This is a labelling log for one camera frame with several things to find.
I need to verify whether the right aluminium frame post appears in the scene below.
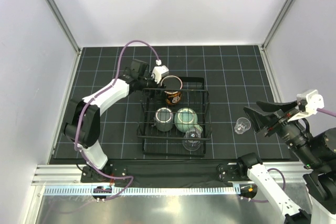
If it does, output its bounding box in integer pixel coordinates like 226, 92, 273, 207
261, 0, 295, 50

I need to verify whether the aluminium front rail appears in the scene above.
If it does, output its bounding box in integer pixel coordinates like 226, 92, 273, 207
31, 162, 316, 187

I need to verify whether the teal speckled ceramic mug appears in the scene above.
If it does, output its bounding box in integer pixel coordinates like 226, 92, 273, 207
174, 108, 203, 133

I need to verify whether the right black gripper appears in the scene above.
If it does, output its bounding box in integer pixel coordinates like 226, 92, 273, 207
243, 97, 322, 166

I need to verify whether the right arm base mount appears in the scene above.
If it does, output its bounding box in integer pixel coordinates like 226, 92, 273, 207
216, 163, 268, 203

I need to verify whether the left aluminium frame post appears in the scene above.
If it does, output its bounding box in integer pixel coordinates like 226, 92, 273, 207
45, 0, 81, 54

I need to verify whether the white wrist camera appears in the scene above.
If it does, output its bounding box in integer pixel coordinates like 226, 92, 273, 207
289, 89, 324, 122
151, 65, 169, 84

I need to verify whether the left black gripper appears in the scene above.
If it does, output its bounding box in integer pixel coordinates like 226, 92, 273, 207
138, 71, 166, 103

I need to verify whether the black red skull mug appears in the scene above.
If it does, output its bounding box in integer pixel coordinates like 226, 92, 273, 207
161, 76, 183, 105

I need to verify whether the white slotted cable duct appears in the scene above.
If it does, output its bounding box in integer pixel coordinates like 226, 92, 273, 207
44, 185, 240, 197

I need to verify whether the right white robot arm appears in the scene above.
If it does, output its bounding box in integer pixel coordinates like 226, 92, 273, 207
236, 100, 335, 223

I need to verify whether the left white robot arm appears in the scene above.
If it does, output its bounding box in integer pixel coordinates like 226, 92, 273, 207
61, 60, 169, 183

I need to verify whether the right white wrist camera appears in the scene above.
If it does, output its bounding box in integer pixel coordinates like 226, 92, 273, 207
289, 89, 324, 122

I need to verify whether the black grid table mat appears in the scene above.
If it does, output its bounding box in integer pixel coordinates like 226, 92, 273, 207
50, 45, 294, 164

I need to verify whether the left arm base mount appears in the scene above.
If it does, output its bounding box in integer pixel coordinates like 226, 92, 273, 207
77, 164, 134, 202

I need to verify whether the dark green ceramic mug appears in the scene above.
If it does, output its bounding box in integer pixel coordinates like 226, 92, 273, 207
151, 107, 174, 132

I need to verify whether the small clear glass cup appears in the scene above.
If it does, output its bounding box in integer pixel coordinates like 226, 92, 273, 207
234, 118, 251, 135

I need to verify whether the aluminium frame post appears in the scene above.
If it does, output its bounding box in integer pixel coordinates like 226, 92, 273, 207
45, 0, 81, 54
261, 0, 295, 50

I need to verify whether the black wire dish rack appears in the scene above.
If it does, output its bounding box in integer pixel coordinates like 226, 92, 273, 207
136, 76, 212, 158

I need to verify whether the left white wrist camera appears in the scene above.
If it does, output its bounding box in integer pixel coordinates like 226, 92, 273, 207
151, 65, 169, 84

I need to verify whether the large clear plastic cup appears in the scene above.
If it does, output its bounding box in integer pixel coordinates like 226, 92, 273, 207
182, 126, 203, 152

